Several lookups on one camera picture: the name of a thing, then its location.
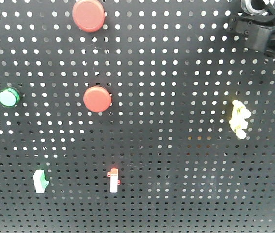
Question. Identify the white red rocker switch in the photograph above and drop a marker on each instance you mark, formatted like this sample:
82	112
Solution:
114	182

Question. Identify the white green rocker switch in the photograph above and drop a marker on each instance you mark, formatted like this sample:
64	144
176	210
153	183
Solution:
40	182

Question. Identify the green round push button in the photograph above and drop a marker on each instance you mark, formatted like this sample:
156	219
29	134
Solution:
9	97

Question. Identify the red mushroom button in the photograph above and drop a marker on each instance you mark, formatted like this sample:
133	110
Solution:
97	99
88	15

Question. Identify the yellow toggle switch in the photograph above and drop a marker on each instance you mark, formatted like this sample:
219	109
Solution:
238	123

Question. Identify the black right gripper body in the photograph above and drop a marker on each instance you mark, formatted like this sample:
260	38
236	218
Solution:
259	31

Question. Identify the lower red mushroom button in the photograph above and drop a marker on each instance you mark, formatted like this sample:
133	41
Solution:
97	99

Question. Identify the upper red mushroom button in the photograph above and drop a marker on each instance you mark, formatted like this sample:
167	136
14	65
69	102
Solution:
88	15

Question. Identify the black rotary selector knob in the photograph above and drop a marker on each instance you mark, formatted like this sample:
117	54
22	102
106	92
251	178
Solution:
258	7

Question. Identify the black perforated pegboard panel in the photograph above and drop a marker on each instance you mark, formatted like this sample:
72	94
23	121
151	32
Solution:
172	71

